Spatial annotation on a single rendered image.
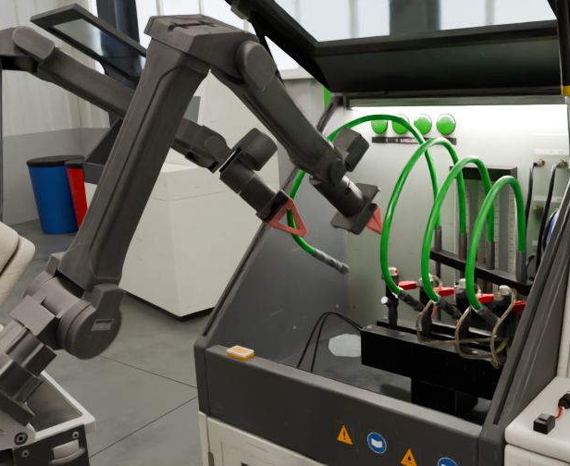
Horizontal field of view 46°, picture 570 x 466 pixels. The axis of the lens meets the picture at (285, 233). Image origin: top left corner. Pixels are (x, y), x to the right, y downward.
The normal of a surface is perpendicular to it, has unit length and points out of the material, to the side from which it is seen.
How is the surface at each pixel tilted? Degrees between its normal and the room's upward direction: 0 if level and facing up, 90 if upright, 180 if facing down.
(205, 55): 111
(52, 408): 0
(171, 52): 73
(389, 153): 90
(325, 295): 90
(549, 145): 90
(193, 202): 90
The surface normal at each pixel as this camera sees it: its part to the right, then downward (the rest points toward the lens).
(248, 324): 0.76, 0.11
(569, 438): -0.06, -0.97
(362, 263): -0.65, 0.21
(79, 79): 0.31, -0.09
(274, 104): 0.75, 0.48
